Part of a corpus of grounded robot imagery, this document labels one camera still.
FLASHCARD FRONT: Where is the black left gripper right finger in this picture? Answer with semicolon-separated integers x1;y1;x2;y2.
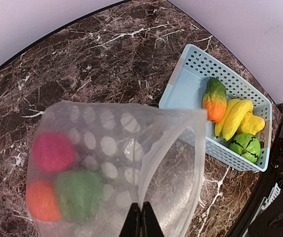
141;201;164;237

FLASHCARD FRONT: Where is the red toy apple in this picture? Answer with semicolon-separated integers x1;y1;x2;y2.
32;132;75;173

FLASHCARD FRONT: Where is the green toy avocado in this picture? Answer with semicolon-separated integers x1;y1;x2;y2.
54;170;104;225

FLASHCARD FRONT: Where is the black front rail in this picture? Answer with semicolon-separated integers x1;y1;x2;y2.
227;103;283;237

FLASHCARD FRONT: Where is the light blue cable duct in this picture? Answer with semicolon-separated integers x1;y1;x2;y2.
253;183;281;221

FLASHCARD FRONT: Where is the yellow toy banana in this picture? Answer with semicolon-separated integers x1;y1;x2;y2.
214;99;253;141

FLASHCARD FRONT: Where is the light blue perforated basket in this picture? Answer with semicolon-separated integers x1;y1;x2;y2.
159;44;272;172

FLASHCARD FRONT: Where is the clear dotted zip top bag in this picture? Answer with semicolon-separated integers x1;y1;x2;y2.
26;101;207;237

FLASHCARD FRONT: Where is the green toy cabbage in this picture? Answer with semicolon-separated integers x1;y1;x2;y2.
229;133;261;163

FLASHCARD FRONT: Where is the yellow toy pepper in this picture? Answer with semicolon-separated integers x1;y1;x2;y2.
237;112;265;136

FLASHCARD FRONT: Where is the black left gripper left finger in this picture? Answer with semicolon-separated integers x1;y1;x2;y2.
119;202;141;237

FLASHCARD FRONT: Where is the orange green toy mango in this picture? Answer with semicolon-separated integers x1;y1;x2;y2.
202;77;227;123

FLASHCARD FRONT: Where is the orange toy orange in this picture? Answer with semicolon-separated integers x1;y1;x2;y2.
26;180;61;222

